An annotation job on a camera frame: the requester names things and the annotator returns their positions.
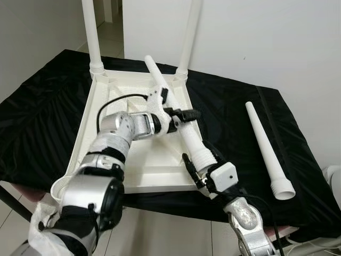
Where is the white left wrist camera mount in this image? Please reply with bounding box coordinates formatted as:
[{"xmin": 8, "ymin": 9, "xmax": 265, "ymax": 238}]
[{"xmin": 145, "ymin": 85, "xmax": 179, "ymax": 134}]

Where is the grey metal tube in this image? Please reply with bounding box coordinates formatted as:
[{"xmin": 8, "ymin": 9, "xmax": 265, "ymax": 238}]
[{"xmin": 288, "ymin": 237, "xmax": 341, "ymax": 254}]

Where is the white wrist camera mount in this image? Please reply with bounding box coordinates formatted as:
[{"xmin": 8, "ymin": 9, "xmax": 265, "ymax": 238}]
[
  {"xmin": 207, "ymin": 162, "xmax": 239, "ymax": 194},
  {"xmin": 145, "ymin": 85, "xmax": 179, "ymax": 134}
]

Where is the black metal table leg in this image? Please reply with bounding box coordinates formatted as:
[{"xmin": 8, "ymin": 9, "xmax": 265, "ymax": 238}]
[{"xmin": 0, "ymin": 187, "xmax": 33, "ymax": 222}]

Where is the white floor fan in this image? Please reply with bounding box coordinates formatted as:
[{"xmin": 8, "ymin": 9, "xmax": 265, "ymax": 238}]
[{"xmin": 322, "ymin": 165, "xmax": 341, "ymax": 188}]

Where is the white plastic table top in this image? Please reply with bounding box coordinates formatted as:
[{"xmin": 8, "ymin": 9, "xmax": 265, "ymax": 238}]
[{"xmin": 50, "ymin": 67, "xmax": 222, "ymax": 209}]

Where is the red table edge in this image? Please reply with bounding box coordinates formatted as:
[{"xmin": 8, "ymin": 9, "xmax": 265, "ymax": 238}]
[{"xmin": 266, "ymin": 227, "xmax": 299, "ymax": 238}]

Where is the white plastic table leg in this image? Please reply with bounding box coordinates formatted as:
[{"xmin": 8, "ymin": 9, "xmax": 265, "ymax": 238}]
[
  {"xmin": 175, "ymin": 0, "xmax": 203, "ymax": 81},
  {"xmin": 81, "ymin": 0, "xmax": 105, "ymax": 75},
  {"xmin": 144, "ymin": 55, "xmax": 219, "ymax": 177},
  {"xmin": 245, "ymin": 102, "xmax": 296, "ymax": 201}
]

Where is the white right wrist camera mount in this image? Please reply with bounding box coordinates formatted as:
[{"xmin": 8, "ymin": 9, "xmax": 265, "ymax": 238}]
[{"xmin": 207, "ymin": 162, "xmax": 239, "ymax": 194}]

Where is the black table cloth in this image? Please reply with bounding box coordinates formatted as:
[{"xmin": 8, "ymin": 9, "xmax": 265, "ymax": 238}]
[{"xmin": 0, "ymin": 49, "xmax": 334, "ymax": 241}]

